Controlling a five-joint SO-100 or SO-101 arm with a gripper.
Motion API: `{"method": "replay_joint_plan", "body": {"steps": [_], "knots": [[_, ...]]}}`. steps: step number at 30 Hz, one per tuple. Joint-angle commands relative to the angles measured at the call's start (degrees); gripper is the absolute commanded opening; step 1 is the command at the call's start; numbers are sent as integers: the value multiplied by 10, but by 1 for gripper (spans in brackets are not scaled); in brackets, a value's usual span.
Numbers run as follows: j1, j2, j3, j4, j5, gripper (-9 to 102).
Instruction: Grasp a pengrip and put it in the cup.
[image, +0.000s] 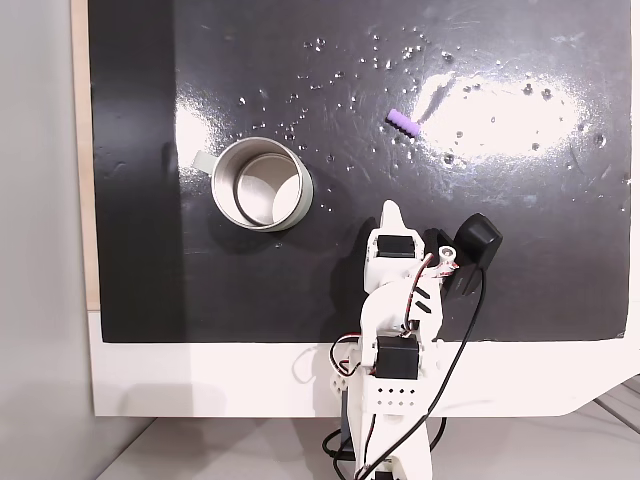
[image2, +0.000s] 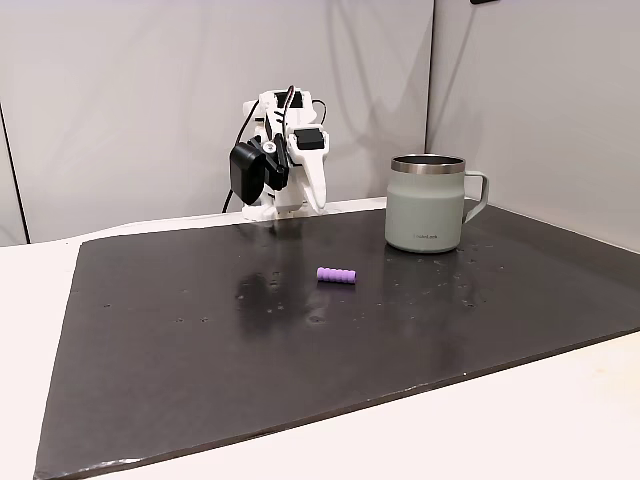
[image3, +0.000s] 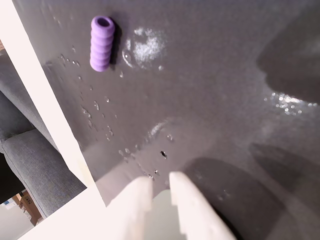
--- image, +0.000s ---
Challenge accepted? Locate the purple ribbed pen grip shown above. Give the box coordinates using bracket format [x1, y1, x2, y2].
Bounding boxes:
[386, 107, 422, 139]

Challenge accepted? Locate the stainless steel cup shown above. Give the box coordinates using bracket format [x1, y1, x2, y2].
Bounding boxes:
[193, 137, 315, 233]

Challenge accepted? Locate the black glossy mat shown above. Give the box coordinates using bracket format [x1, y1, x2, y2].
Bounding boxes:
[87, 0, 632, 345]

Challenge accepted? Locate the light wooden board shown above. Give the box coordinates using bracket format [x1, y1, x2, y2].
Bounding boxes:
[69, 0, 104, 312]

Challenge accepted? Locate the red white black servo cable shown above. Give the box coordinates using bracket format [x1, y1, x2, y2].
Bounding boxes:
[403, 252, 460, 332]
[328, 333, 362, 377]

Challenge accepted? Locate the black oval camera box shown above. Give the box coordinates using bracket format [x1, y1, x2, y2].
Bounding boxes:
[424, 213, 504, 301]

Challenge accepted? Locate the black camera cable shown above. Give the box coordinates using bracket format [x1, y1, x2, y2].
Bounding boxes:
[322, 267, 489, 480]

